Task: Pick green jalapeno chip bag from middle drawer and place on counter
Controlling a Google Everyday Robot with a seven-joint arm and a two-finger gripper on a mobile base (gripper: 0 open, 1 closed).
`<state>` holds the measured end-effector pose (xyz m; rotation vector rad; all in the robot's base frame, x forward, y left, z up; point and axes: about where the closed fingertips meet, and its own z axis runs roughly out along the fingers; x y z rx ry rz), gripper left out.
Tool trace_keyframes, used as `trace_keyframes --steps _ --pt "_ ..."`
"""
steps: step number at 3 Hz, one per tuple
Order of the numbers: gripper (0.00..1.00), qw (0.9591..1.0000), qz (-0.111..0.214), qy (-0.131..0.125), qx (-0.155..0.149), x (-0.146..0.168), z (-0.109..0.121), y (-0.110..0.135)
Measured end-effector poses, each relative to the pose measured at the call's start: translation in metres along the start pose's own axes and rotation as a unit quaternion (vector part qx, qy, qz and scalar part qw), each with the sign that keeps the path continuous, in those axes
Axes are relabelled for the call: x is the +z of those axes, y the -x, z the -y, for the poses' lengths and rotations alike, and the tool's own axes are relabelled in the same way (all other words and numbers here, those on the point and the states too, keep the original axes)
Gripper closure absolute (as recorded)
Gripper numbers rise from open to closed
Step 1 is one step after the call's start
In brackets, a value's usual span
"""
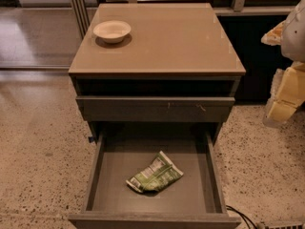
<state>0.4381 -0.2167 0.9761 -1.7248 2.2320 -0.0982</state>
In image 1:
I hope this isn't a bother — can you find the black cable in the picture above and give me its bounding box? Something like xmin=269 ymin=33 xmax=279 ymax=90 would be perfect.
xmin=226 ymin=205 xmax=258 ymax=229

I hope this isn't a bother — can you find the grey power strip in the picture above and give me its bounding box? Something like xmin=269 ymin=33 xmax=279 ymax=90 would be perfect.
xmin=257 ymin=221 xmax=305 ymax=229

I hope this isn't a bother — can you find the green jalapeno chip bag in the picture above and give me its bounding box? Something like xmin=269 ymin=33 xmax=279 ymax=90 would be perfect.
xmin=126 ymin=151 xmax=184 ymax=194

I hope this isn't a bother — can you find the open grey middle drawer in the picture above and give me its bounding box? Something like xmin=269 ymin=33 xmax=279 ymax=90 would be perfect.
xmin=68 ymin=133 xmax=241 ymax=229

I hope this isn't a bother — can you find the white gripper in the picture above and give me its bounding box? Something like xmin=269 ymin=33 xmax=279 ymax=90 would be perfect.
xmin=260 ymin=20 xmax=305 ymax=128

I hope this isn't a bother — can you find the closed grey top drawer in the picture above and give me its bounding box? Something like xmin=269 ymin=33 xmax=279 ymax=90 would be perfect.
xmin=76 ymin=96 xmax=234 ymax=122

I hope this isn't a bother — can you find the white ceramic bowl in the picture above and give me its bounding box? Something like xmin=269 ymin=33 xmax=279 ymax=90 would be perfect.
xmin=93 ymin=20 xmax=132 ymax=44

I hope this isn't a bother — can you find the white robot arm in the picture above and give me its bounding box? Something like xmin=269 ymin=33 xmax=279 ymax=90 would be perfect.
xmin=261 ymin=0 xmax=305 ymax=128

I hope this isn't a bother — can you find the brown drawer cabinet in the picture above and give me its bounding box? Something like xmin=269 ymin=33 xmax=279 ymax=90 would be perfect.
xmin=69 ymin=3 xmax=245 ymax=136

